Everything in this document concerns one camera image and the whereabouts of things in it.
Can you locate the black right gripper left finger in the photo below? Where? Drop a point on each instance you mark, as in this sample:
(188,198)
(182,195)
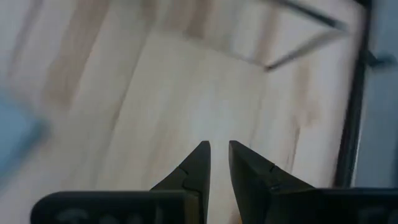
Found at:
(196,168)

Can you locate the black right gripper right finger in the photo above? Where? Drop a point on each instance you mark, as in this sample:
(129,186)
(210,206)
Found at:
(248,174)

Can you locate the grey-blue folded cloth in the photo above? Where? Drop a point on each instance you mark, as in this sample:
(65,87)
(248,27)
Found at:
(15,133)

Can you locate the black metal table frame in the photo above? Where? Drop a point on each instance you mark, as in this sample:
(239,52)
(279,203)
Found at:
(354,109)

